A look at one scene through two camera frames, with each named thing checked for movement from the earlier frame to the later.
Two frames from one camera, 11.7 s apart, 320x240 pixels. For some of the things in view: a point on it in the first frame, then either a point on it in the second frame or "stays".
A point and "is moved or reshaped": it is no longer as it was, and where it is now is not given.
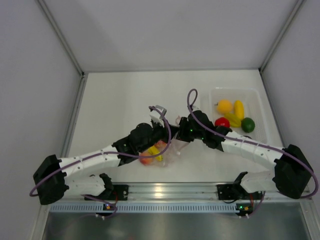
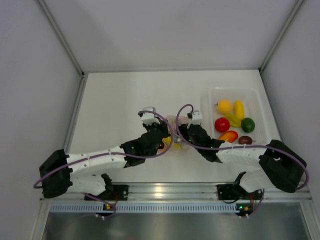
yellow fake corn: x=239 y=110 stays
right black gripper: x=184 y=122 -> x=183 y=128
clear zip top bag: x=164 y=152 is moved or reshaped
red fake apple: x=222 y=121 stays
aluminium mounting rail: x=191 y=191 stays
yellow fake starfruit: x=234 y=120 stays
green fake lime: x=248 y=124 stays
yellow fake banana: x=153 y=150 -> x=168 y=140
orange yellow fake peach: x=224 y=106 stays
